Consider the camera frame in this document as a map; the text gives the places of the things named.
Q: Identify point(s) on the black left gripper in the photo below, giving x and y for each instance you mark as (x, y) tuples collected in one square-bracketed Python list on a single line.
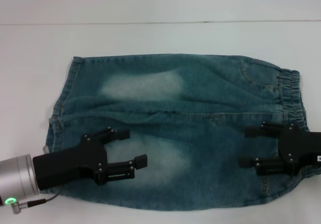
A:
[(65, 167)]

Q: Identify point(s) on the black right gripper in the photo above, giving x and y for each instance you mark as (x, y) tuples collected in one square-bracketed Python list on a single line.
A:
[(301, 148)]

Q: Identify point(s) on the small silver flange stub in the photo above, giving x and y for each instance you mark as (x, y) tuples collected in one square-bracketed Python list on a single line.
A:
[(45, 149)]

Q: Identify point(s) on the blue denim shorts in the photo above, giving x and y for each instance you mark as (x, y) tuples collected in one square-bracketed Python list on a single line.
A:
[(175, 96)]

